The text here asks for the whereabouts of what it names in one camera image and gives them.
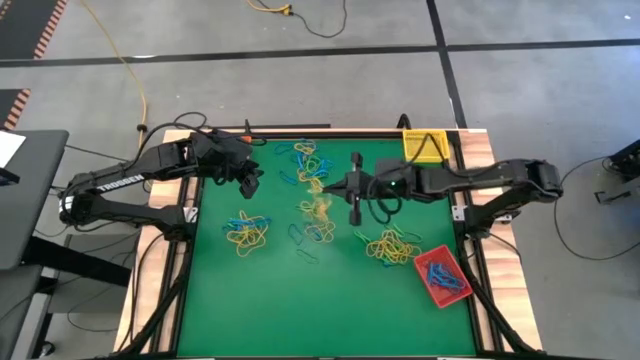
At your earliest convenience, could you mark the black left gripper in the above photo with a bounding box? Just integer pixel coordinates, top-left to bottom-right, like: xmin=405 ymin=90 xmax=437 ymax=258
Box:
xmin=212 ymin=130 xmax=264 ymax=199

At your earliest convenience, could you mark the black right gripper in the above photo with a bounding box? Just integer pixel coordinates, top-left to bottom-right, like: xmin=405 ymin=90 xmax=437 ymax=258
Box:
xmin=323 ymin=152 xmax=379 ymax=226

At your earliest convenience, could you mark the black flat bar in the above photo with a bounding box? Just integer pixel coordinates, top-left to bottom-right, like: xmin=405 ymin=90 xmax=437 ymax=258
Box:
xmin=207 ymin=123 xmax=332 ymax=131

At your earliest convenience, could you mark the wooden table side panel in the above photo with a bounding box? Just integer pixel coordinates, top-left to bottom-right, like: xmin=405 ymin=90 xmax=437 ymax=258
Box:
xmin=449 ymin=128 xmax=544 ymax=351
xmin=113 ymin=128 xmax=201 ymax=354

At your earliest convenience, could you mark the yellow plastic basket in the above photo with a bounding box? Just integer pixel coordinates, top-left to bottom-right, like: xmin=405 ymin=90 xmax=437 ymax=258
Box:
xmin=402 ymin=128 xmax=450 ymax=164

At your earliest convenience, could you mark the red plastic basket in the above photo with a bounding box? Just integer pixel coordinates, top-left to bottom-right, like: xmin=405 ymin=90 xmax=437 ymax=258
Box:
xmin=413 ymin=243 xmax=474 ymax=310

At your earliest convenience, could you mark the green table mat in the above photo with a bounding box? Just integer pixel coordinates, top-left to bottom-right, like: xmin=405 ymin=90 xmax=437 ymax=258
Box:
xmin=177 ymin=137 xmax=477 ymax=357

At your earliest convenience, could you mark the black desk leg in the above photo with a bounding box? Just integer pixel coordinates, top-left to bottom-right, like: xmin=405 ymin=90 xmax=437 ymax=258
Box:
xmin=22 ymin=235 xmax=133 ymax=289

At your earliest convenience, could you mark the grey desk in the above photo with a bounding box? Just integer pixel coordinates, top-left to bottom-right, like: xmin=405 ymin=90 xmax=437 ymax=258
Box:
xmin=0 ymin=129 xmax=70 ymax=271

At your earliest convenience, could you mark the white paper sheet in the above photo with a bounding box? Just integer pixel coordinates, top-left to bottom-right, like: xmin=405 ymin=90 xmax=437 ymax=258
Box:
xmin=0 ymin=130 xmax=27 ymax=170

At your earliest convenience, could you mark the black mat with striped edge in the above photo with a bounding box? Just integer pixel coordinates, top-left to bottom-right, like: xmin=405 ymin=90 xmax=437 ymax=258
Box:
xmin=0 ymin=88 xmax=32 ymax=132
xmin=0 ymin=0 xmax=69 ymax=61

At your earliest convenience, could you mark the black equipment stand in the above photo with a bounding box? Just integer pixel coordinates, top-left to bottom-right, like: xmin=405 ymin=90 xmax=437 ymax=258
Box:
xmin=594 ymin=138 xmax=640 ymax=204

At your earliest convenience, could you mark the black table frame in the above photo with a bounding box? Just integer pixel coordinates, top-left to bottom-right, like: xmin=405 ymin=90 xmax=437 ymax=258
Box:
xmin=112 ymin=127 xmax=546 ymax=360

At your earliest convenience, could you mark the black cable loop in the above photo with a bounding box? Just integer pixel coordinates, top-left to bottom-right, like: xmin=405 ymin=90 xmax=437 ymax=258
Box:
xmin=172 ymin=111 xmax=209 ymax=130

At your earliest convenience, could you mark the yellow hanging power cable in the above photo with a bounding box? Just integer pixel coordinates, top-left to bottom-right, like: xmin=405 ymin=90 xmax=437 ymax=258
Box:
xmin=79 ymin=0 xmax=150 ymax=151

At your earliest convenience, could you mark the black floor cable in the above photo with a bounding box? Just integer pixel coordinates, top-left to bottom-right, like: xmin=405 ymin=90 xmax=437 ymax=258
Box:
xmin=553 ymin=155 xmax=640 ymax=262
xmin=63 ymin=143 xmax=136 ymax=166
xmin=288 ymin=0 xmax=353 ymax=38

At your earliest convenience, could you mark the yellow cable with plug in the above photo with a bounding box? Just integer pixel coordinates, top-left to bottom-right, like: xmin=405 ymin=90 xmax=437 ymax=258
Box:
xmin=244 ymin=0 xmax=294 ymax=16

